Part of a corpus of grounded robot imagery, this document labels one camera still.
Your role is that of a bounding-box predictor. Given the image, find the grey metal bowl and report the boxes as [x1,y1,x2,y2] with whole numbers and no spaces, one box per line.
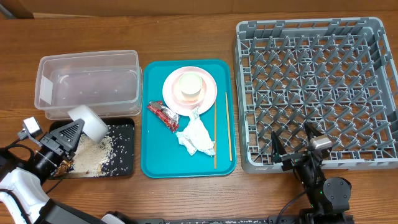
[68,105,108,144]

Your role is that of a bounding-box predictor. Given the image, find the black plastic tray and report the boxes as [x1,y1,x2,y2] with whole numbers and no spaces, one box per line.
[44,117,136,180]

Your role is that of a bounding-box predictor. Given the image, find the spilled rice and food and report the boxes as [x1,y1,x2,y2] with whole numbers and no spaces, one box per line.
[52,124,134,179]

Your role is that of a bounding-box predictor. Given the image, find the teal serving tray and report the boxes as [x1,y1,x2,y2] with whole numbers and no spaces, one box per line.
[141,59,237,178]

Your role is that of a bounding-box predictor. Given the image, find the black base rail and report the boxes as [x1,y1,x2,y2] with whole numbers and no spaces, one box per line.
[134,215,305,224]

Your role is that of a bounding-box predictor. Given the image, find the wooden chopstick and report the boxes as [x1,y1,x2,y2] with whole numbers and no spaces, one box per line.
[224,92,233,162]
[213,101,217,169]

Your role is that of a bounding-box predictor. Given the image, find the white napkin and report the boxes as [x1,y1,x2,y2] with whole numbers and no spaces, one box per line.
[175,107,216,156]

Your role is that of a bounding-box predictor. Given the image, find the clear plastic storage bin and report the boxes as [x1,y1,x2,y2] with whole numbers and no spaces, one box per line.
[34,50,143,120]

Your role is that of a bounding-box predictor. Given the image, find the right wooden chopstick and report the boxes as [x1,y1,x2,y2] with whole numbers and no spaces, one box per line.
[224,92,233,162]

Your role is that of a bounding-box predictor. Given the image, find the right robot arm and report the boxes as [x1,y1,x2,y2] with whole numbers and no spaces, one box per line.
[271,123,354,223]

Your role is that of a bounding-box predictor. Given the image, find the red foil snack wrapper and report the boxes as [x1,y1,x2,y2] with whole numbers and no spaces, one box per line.
[147,101,180,133]

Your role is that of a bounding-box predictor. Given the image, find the small pink saucer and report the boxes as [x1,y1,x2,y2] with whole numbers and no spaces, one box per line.
[172,74,206,106]

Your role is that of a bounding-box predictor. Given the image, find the grey dishwasher rack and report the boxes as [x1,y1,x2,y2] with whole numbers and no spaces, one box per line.
[234,17,397,174]

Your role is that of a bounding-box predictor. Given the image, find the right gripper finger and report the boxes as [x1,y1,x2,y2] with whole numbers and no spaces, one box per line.
[271,131,286,164]
[303,122,323,144]

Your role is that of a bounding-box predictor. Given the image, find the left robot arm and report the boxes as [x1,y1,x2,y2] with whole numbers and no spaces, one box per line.
[1,117,138,224]

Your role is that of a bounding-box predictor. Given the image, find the white paper cup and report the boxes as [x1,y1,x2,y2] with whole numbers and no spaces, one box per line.
[178,72,203,97]

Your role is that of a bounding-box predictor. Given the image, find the large pink plate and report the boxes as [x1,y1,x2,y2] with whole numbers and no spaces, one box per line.
[162,66,218,116]

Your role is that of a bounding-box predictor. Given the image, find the left wooden chopstick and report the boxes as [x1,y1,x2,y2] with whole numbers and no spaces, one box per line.
[213,101,217,169]

